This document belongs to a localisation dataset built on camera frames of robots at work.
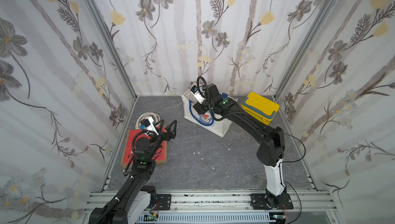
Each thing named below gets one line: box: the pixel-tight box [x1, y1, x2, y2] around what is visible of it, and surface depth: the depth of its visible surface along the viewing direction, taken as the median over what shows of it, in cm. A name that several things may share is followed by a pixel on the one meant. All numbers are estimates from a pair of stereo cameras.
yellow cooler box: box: [240, 91, 280, 126], surface depth 97 cm
